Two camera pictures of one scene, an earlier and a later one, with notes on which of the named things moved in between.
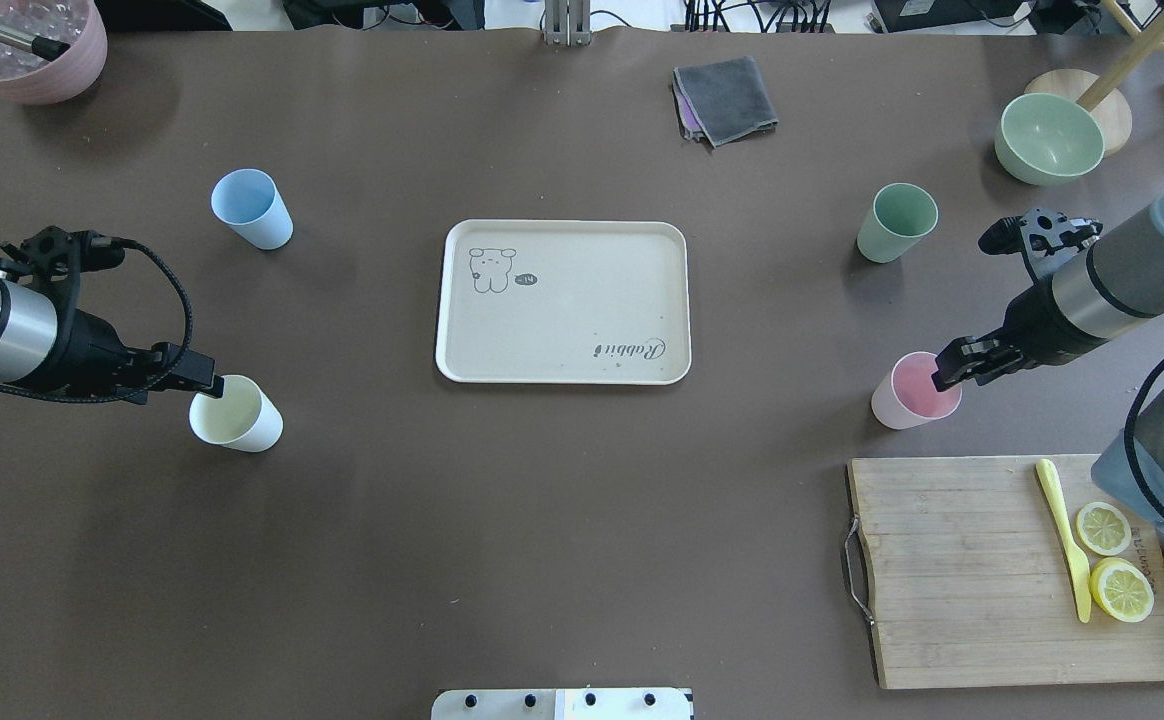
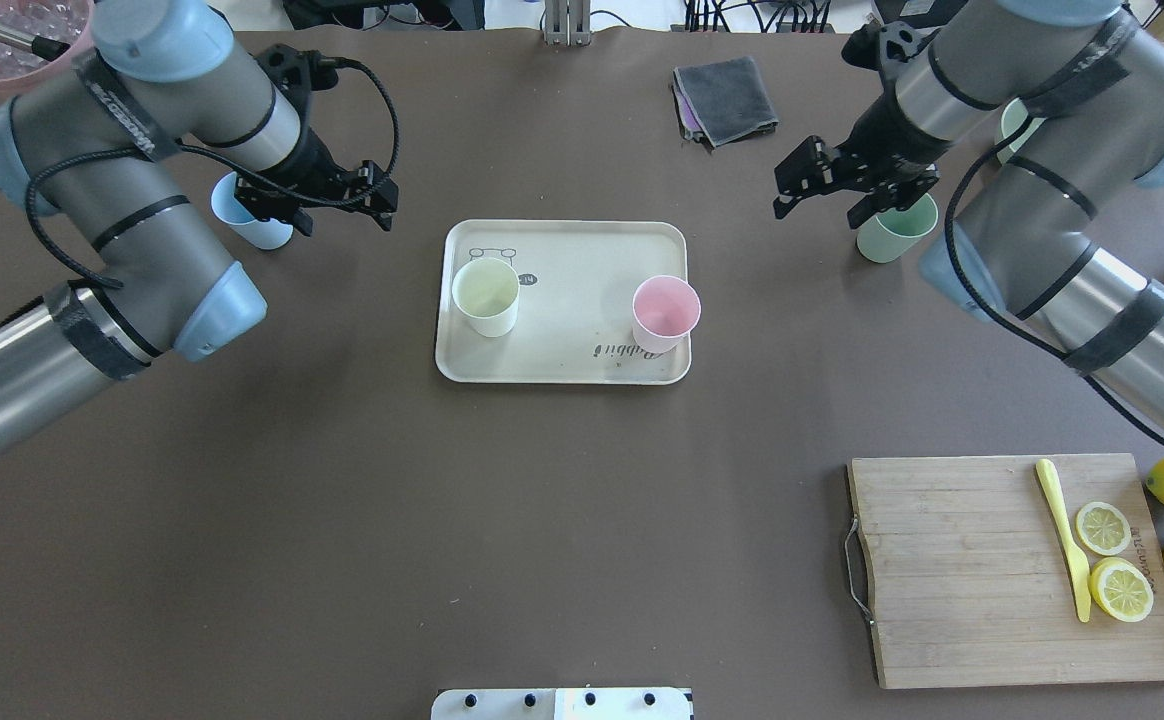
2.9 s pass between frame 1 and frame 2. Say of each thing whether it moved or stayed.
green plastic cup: stayed
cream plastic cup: moved
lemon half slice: stayed
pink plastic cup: moved
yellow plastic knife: stayed
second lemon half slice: stayed
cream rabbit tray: stayed
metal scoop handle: stayed
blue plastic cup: stayed
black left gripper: moved
